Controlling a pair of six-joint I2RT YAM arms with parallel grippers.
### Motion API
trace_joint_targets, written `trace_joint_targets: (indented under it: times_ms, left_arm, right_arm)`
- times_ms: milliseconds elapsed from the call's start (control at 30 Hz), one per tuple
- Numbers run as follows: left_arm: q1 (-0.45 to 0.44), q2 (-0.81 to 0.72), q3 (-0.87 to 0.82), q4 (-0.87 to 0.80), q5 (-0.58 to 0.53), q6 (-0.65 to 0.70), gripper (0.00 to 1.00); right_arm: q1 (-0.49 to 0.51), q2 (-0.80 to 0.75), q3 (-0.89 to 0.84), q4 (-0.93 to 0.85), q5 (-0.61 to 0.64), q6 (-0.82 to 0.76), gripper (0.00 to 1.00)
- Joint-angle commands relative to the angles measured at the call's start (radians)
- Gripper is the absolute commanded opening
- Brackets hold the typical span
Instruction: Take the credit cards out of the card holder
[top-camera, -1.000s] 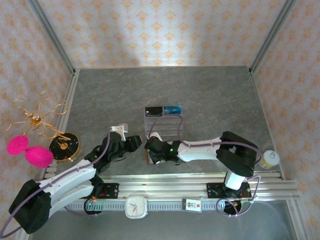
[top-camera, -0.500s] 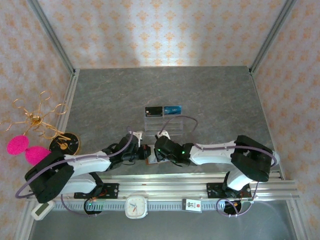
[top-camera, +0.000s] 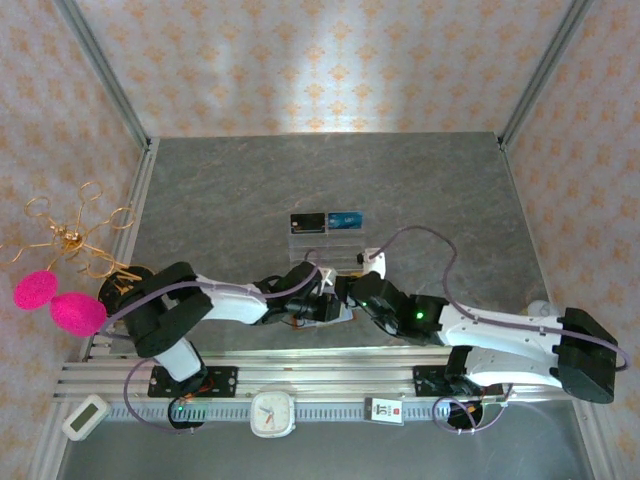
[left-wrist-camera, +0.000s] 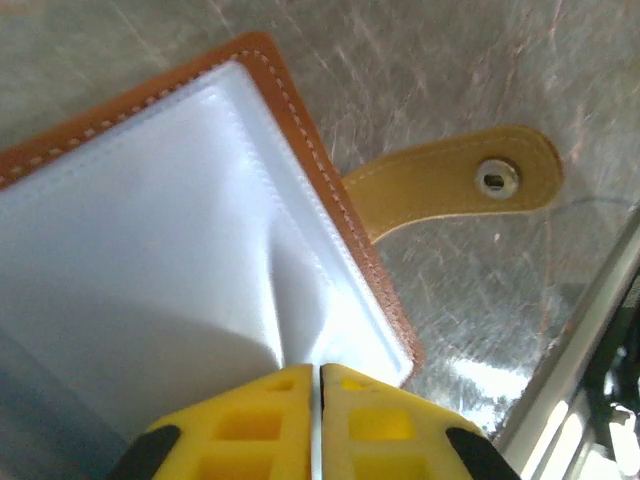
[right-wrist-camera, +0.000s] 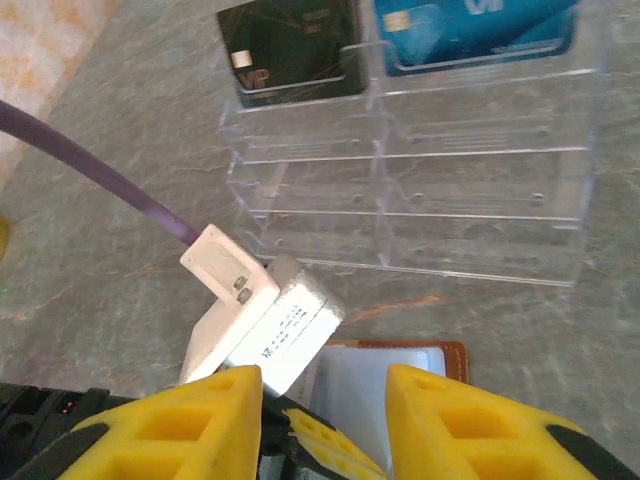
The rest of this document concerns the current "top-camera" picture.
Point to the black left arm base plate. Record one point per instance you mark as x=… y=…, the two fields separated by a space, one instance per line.
x=225 y=382

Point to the white cup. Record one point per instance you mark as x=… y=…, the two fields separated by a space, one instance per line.
x=542 y=306

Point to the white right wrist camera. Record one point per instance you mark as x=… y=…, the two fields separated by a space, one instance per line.
x=375 y=262

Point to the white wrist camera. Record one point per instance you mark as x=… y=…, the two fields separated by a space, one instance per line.
x=375 y=262
x=327 y=277

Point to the blue credit card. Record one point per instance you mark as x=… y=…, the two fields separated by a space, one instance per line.
x=345 y=221

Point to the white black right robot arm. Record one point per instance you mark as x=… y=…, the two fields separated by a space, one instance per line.
x=500 y=325

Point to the clear acrylic card stand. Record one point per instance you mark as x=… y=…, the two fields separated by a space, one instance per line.
x=330 y=250

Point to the black credit card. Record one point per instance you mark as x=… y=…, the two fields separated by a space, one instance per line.
x=309 y=223

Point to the pink fluffy ball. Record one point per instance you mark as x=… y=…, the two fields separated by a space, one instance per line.
x=79 y=314
x=36 y=291

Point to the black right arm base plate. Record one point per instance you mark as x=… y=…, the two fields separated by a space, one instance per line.
x=425 y=382

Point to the round black gold clock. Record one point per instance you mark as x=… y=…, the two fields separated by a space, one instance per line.
x=117 y=287

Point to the white square analog clock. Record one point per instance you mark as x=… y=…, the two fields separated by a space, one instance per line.
x=272 y=414

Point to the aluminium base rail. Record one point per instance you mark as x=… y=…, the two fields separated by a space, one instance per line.
x=325 y=372

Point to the brown card holder wallet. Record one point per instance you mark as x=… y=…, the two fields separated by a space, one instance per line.
x=305 y=326

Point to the white digital timer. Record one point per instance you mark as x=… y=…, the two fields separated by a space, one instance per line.
x=85 y=419

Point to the black white number tag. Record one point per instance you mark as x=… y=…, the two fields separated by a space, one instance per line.
x=384 y=411

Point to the aluminium frame corner post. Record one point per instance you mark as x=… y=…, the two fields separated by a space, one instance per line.
x=545 y=70
x=100 y=70

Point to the aluminium side rail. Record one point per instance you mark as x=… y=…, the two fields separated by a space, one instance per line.
x=136 y=210

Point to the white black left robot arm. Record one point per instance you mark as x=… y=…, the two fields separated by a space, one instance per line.
x=230 y=302

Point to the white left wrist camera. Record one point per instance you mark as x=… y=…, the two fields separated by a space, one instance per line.
x=327 y=277

